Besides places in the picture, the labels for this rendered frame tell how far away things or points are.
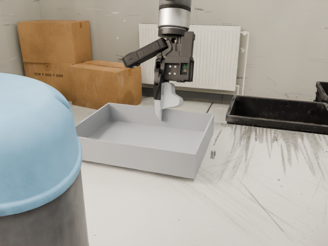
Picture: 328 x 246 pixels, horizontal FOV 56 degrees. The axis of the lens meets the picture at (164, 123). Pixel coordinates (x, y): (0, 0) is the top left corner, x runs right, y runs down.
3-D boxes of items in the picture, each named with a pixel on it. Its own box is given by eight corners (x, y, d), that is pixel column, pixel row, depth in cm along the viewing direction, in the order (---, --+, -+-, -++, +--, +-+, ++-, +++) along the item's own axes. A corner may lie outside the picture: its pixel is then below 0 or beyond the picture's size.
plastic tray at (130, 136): (64, 157, 63) (61, 134, 61) (110, 120, 81) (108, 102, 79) (194, 179, 55) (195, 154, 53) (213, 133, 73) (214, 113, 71)
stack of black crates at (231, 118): (217, 212, 136) (225, 115, 119) (226, 177, 162) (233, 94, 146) (317, 231, 124) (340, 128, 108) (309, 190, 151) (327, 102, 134)
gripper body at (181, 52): (187, 83, 69) (192, 28, 68) (150, 80, 71) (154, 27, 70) (192, 84, 77) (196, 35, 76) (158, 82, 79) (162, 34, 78)
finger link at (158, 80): (158, 99, 70) (161, 60, 70) (152, 99, 70) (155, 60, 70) (163, 100, 75) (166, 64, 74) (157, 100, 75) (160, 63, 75)
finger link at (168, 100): (177, 122, 71) (180, 82, 70) (152, 120, 72) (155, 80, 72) (179, 122, 74) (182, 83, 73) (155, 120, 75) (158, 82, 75)
